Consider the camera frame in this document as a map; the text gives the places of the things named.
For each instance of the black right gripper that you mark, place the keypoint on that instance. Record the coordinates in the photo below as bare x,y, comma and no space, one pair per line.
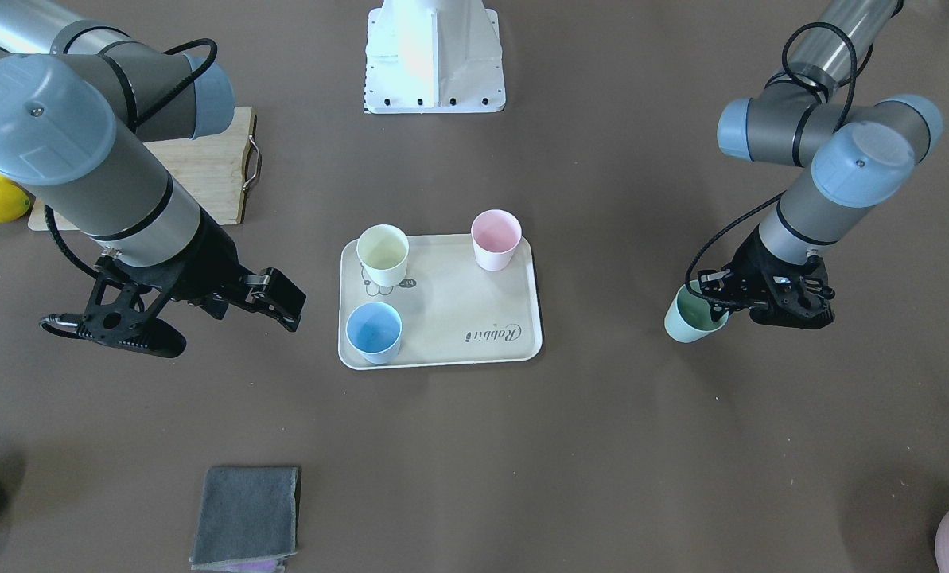
206,267

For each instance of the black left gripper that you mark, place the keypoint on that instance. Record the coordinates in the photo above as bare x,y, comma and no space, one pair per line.
751,259

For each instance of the green plastic cup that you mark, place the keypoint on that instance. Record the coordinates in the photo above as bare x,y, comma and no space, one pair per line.
689,317

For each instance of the blue plastic cup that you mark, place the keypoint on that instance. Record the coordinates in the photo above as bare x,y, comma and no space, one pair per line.
375,331

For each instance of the pale yellow plastic cup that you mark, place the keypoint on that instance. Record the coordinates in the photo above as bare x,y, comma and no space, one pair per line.
383,251

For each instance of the pink plastic cup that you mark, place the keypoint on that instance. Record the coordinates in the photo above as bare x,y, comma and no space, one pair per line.
495,235

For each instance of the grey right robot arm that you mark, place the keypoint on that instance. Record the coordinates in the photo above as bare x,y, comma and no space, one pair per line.
79,101

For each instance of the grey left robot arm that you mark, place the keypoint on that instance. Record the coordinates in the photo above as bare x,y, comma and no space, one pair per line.
852,159

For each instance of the beige rabbit tray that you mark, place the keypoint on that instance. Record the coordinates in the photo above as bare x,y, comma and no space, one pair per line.
453,311

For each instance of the wooden cutting board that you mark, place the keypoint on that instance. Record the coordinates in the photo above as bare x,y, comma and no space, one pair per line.
218,170

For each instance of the grey folded cloth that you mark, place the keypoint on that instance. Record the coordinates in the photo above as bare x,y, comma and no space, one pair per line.
247,519

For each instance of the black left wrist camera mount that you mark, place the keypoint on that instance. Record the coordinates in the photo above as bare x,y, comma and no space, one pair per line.
783,317

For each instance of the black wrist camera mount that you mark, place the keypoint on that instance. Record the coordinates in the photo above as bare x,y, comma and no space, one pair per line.
117,317
783,317

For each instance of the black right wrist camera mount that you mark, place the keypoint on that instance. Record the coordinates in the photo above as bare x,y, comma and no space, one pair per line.
117,317

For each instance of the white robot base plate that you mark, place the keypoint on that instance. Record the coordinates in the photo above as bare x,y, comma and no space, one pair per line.
433,57

